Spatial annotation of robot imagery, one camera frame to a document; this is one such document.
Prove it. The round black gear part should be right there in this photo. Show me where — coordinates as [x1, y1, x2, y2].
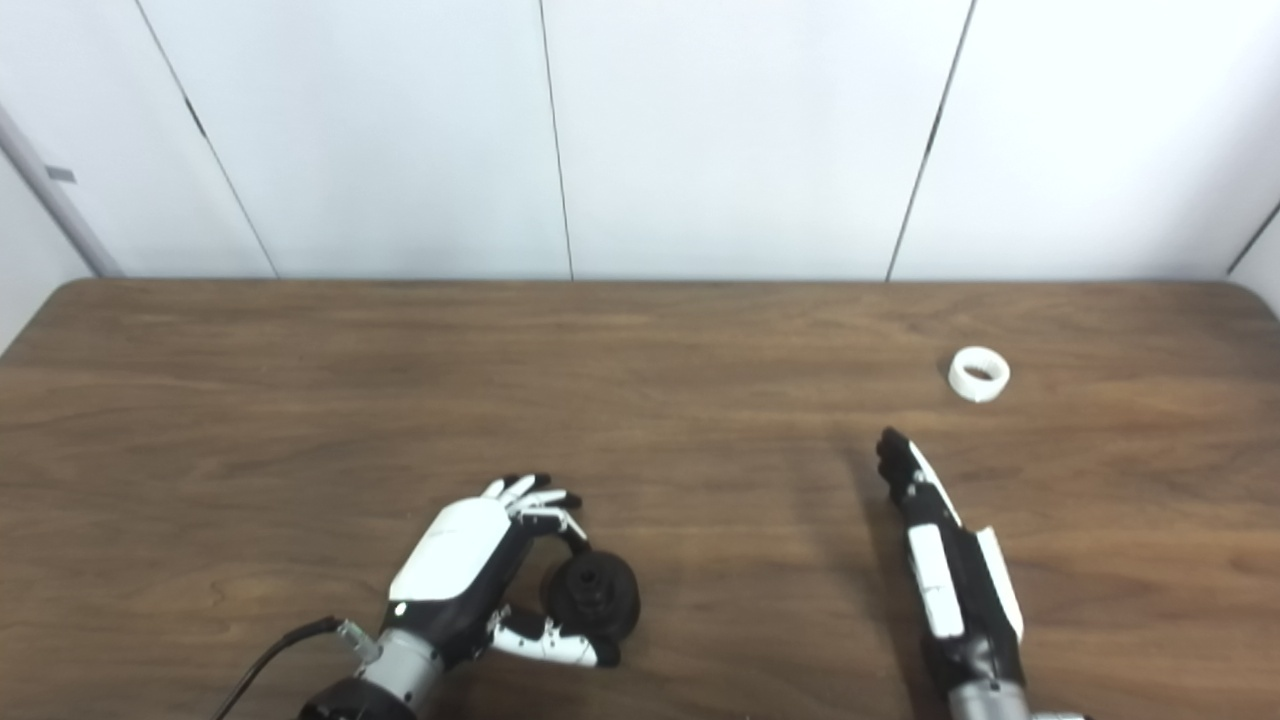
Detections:
[540, 550, 641, 641]

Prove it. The white toothed ring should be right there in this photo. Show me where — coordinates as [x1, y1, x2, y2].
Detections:
[948, 346, 1011, 403]

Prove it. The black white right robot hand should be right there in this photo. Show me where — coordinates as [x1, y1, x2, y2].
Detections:
[876, 427, 1026, 693]

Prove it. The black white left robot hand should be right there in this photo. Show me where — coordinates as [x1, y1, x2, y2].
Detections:
[388, 473, 621, 669]

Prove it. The gray wall post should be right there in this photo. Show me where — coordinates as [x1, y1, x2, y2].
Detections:
[0, 100, 123, 278]

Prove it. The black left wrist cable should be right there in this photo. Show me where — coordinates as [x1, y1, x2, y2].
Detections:
[212, 617, 383, 720]

